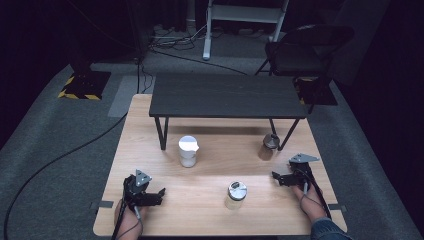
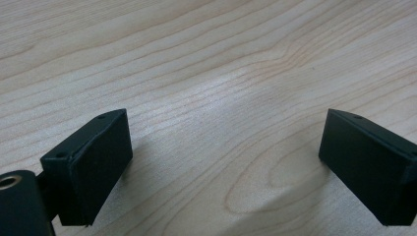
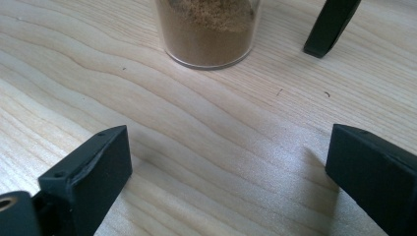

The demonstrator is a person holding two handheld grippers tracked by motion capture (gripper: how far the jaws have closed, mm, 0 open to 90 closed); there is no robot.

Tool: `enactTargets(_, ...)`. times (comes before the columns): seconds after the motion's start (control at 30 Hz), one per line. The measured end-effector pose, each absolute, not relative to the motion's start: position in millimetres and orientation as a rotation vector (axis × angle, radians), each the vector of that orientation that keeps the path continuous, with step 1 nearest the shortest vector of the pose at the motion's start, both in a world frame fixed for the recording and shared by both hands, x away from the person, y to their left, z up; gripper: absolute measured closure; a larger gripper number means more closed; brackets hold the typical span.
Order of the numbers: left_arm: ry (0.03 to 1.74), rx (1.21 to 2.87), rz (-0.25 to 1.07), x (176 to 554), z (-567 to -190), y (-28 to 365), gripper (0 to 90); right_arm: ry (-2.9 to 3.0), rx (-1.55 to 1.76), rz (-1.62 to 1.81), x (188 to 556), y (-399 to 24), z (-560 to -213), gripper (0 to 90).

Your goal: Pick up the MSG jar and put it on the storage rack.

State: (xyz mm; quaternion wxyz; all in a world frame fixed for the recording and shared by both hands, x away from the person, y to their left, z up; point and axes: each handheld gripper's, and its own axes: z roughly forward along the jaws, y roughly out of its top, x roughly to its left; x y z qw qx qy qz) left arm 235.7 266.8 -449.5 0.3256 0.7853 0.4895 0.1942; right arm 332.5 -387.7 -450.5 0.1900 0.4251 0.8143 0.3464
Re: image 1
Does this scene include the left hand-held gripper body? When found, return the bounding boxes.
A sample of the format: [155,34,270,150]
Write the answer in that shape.
[122,169,155,209]

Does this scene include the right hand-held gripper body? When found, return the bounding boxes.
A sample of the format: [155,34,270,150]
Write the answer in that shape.
[288,153,320,188]

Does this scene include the silver-lidded jar of brown powder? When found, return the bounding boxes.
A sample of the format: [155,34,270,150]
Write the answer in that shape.
[257,132,281,162]

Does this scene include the silver-lidded jar of beige powder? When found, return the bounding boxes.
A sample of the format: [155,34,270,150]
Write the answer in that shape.
[224,180,249,211]

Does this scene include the white-lidded jar of white powder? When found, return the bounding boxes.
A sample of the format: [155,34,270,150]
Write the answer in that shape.
[177,134,200,169]

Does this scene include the black raised shelf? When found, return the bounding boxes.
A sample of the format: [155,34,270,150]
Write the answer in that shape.
[148,72,309,152]

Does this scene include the person's left hand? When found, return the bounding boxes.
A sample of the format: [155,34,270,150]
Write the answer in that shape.
[113,198,145,240]

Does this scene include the person's right hand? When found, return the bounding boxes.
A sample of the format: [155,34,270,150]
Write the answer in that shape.
[292,184,330,224]

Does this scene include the grey tape strip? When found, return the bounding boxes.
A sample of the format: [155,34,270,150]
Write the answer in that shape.
[327,203,348,213]
[89,200,115,211]

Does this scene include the black yellow striped stand base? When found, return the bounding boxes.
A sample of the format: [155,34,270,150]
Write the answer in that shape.
[292,75,339,107]
[57,69,112,101]

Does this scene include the grey floor mat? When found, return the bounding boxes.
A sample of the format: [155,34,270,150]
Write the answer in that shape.
[106,75,155,119]

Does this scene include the black folding chair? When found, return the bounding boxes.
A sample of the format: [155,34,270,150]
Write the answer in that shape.
[254,23,356,115]

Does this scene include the right gripper thin grey cable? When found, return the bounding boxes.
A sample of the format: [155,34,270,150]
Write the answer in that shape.
[299,180,322,210]

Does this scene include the gripper thin grey cable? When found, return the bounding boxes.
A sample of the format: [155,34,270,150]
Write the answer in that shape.
[299,180,322,210]
[118,204,145,240]

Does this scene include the left gripper thin grey cable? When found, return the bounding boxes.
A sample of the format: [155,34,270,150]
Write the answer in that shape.
[118,204,145,240]

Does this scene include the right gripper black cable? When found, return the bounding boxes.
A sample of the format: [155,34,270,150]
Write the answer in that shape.
[299,167,333,220]

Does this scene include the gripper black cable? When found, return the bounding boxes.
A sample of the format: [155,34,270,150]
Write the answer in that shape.
[299,167,333,220]
[110,199,130,240]

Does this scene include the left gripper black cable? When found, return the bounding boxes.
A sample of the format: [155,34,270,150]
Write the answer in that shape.
[110,199,130,240]

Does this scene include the thick black floor cable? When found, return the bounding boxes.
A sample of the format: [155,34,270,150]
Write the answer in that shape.
[2,112,130,240]

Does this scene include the thin black floor cable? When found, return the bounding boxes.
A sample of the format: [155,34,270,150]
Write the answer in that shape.
[149,49,248,76]

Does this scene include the bundle of floor cables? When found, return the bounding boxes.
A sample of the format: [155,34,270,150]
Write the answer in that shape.
[146,22,208,52]

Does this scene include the white metal stand frame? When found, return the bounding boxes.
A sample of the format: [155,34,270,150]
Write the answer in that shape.
[202,0,290,62]

